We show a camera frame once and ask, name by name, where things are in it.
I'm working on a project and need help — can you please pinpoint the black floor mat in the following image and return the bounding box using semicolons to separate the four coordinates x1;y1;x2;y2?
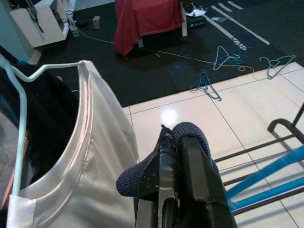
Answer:
35;0;304;107

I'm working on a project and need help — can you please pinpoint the clear water bottle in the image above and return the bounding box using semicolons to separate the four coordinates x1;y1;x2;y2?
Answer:
71;18;80;38

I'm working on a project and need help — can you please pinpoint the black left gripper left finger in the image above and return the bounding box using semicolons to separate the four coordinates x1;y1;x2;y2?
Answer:
135;124;181;228

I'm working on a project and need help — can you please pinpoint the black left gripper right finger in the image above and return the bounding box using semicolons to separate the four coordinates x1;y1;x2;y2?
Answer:
177;136;238;228

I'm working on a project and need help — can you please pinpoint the black metal clothes rack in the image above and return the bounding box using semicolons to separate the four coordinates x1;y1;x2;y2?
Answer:
213;95;304;217

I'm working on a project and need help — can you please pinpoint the white cabinet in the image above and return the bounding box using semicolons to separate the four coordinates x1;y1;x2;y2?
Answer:
9;0;76;48

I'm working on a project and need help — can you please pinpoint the white tank top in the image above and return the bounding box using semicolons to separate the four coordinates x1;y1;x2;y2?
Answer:
6;60;141;228

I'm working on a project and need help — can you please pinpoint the blue plastic hanger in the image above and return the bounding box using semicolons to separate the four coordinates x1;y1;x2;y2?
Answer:
232;35;262;50
190;70;223;102
224;146;304;213
174;48;198;69

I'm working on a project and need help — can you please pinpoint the pale teal plastic hanger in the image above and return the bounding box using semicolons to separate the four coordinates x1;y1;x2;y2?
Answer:
212;45;240;72
259;54;296;80

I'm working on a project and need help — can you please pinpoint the red shirt yellow print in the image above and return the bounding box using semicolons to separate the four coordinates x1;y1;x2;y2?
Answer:
114;0;186;60

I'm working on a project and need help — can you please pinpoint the white plastic hanger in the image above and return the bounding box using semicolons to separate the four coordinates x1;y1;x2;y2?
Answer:
0;53;88;197

